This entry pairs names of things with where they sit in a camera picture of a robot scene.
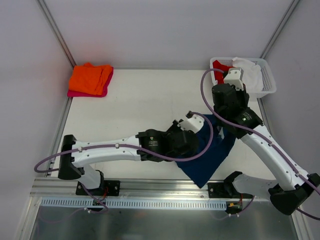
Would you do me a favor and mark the blue t shirt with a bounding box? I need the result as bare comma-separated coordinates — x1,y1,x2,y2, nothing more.
176,114,236,188

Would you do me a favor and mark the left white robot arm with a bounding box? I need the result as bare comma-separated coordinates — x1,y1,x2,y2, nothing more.
58,115,204,196

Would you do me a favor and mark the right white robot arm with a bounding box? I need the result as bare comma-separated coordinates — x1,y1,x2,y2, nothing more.
211,83,320,216

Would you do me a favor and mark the red t shirt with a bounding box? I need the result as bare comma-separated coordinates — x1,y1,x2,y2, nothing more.
212,60,233,85

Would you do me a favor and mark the white t shirt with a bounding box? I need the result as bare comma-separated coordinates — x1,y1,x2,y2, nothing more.
232,57,264,93

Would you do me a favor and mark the white plastic basket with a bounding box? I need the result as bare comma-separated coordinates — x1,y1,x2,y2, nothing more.
210,57,277,98

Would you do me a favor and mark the orange folded t shirt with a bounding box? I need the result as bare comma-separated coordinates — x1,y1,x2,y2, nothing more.
68,62,112,95

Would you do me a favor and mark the pink folded t shirt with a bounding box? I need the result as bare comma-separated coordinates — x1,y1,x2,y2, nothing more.
66,66,115,98

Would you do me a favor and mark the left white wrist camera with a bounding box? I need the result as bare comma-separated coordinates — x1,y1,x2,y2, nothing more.
177,112,205,134

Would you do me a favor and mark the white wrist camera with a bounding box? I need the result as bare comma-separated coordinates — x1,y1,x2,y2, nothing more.
223,67,244,91
177,112,205,134

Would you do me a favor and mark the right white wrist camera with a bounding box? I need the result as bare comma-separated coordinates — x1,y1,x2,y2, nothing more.
223,67,244,91

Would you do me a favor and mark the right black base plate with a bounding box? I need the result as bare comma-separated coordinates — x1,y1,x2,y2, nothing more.
207,182,253,199

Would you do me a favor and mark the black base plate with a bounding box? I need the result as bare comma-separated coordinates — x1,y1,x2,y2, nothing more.
207,182,253,199
75,180,121,197

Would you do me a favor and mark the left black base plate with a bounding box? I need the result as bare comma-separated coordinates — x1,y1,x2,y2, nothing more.
75,180,121,197

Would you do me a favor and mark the aluminium mounting rail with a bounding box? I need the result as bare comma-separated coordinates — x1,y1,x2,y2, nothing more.
30,177,238,200

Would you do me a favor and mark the white slotted cable duct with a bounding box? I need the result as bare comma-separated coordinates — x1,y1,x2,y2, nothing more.
40,197,227,211

